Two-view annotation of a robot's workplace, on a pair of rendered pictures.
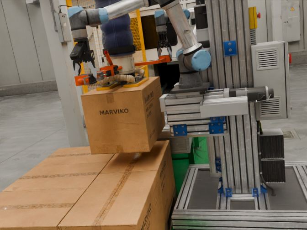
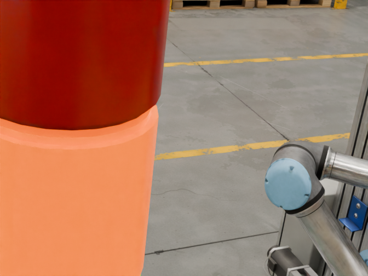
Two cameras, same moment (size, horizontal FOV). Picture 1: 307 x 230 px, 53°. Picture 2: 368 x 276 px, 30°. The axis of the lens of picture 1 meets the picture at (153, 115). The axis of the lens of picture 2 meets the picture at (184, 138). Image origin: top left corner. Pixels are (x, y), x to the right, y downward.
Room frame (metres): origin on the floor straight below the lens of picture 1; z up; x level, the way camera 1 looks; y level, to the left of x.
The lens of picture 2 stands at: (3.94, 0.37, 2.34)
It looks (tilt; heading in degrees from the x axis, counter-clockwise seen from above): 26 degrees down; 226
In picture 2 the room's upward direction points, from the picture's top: 7 degrees clockwise
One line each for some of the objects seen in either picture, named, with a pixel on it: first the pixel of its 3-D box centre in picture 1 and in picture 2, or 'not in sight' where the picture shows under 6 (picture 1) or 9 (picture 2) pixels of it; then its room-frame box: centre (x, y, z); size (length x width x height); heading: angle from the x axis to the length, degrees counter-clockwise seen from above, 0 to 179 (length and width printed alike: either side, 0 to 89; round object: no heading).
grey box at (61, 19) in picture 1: (63, 28); not in sight; (3.46, 0.82, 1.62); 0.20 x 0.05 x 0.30; 168
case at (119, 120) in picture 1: (128, 112); not in sight; (2.19, 0.18, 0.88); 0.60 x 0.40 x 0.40; 166
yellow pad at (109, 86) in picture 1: (111, 82); not in sight; (2.22, 0.27, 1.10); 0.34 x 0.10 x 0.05; 166
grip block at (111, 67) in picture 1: (109, 70); not in sight; (1.95, 0.23, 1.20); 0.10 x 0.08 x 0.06; 76
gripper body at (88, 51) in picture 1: (83, 50); not in sight; (1.63, 0.31, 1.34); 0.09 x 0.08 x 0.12; 166
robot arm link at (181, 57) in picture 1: (188, 59); not in sight; (1.92, -0.26, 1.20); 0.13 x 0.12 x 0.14; 16
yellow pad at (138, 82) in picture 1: (136, 80); not in sight; (2.17, 0.08, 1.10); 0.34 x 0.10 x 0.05; 166
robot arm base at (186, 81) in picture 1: (189, 78); not in sight; (1.93, -0.26, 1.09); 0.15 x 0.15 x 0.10
